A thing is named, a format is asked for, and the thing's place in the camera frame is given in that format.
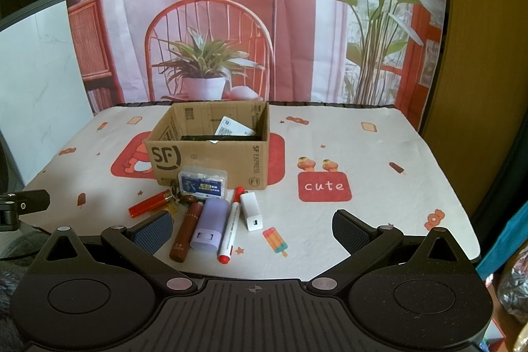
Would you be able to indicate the red lighter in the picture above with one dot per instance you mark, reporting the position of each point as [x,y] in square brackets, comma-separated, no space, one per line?
[149,204]

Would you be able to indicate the black key bunch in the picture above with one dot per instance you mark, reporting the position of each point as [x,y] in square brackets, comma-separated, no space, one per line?
[177,199]

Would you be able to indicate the white charger adapter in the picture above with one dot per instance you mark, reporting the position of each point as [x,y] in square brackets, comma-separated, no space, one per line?
[252,214]

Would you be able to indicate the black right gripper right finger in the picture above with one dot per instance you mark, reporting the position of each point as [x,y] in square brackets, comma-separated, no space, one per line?
[366,245]

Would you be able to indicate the printed living room backdrop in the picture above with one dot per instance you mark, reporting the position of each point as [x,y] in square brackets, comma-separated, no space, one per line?
[363,52]

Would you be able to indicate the dark red lipstick tube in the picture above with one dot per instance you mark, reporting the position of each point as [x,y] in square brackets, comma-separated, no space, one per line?
[181,244]

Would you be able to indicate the clear plastic case blue label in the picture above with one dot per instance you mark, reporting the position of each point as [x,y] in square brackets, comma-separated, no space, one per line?
[203,183]

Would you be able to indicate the red capped white marker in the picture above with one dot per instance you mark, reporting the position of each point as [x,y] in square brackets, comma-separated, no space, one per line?
[226,248]

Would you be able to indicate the white printed card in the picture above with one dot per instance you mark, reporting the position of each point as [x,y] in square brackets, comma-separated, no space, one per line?
[229,127]

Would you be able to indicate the lavender rectangular power bank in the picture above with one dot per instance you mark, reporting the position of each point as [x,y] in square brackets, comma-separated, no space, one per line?
[211,224]

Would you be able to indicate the brown SF cardboard box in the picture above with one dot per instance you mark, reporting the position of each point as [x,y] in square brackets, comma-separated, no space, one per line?
[246,163]

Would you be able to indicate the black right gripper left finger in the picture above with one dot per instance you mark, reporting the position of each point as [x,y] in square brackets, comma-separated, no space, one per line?
[137,245]

